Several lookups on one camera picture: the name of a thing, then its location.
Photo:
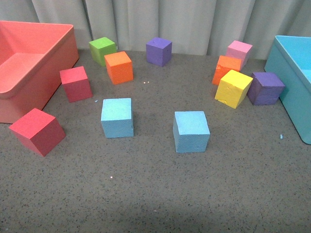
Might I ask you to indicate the light blue foam block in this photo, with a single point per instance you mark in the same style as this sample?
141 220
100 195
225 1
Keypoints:
190 131
117 118

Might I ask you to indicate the left orange foam block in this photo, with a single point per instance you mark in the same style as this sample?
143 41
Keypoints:
119 67

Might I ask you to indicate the orange foam block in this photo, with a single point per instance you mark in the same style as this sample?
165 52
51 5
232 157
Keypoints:
119 67
224 65

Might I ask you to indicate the rear purple foam block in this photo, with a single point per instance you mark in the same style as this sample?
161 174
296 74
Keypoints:
159 51

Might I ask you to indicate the purple foam block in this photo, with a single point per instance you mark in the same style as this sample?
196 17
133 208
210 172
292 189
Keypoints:
159 51
265 88

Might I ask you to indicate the yellow foam block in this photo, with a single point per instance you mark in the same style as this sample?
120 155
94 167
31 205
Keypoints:
232 88

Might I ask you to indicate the right orange foam block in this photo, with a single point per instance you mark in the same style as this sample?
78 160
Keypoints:
224 65

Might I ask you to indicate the rear red foam block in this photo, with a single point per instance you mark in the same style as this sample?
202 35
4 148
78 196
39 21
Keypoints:
76 84

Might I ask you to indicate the red foam block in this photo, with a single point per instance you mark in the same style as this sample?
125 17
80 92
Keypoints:
38 131
76 84

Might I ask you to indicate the green foam block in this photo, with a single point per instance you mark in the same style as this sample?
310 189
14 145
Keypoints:
101 47

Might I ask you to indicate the grey curtain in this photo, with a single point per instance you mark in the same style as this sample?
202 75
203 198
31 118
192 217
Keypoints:
200 27

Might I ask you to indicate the pink foam block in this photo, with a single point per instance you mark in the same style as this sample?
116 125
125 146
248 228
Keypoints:
239 50

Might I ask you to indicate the right purple foam block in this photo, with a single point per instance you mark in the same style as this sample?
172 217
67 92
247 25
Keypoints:
265 88

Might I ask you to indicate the front red foam block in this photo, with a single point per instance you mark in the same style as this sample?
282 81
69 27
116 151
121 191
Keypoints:
38 131

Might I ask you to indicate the red plastic bin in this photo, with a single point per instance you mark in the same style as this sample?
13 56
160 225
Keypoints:
31 57

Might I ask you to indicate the blue plastic bin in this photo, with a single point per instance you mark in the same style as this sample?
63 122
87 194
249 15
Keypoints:
290 60

